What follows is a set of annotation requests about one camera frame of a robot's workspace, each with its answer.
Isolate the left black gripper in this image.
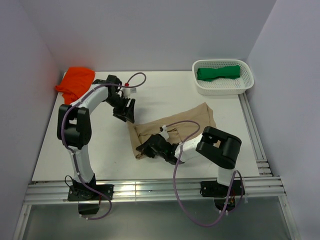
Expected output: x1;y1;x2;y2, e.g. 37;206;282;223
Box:
105;94;136;123

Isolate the beige t-shirt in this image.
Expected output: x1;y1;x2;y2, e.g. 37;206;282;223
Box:
127;102;216;160

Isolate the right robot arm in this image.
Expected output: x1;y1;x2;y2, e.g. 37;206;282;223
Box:
136;125;242;198

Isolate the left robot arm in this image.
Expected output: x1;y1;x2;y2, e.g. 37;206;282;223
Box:
57;75;135;200

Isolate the orange t-shirt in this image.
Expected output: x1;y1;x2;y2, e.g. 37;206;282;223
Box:
55;66;95;105

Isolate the white plastic basket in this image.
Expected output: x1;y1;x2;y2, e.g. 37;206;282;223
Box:
192;59;254;96

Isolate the rolled green t-shirt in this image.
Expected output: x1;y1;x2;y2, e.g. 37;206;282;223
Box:
196;65;241;82

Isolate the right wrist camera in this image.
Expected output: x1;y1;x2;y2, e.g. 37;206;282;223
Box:
159;125;170;140

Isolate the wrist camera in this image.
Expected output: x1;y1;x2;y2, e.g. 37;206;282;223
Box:
159;125;170;140
121;87;137;98

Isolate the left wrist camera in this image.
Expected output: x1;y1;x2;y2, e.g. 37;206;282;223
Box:
121;87;137;98

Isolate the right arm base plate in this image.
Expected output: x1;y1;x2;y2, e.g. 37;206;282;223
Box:
200;180;246;198

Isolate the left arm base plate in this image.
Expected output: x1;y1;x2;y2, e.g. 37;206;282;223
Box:
67;182;114;202

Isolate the aluminium rail frame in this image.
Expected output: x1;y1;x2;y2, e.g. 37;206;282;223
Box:
13;93;301;240

